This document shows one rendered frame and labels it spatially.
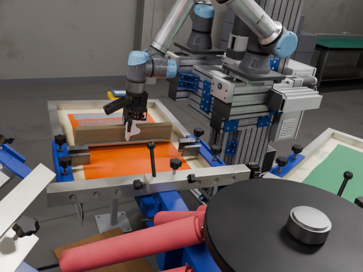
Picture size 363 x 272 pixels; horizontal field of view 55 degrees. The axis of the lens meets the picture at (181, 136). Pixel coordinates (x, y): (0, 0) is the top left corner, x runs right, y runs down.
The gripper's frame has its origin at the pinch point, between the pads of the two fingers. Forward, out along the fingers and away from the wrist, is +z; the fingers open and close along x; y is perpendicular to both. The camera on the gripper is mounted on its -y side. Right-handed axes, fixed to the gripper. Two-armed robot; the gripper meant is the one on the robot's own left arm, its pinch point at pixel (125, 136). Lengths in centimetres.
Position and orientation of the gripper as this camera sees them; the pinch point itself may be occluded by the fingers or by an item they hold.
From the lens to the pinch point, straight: 148.9
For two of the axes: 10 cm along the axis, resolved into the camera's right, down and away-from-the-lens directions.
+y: 9.1, -0.2, 4.1
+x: -3.7, -4.5, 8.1
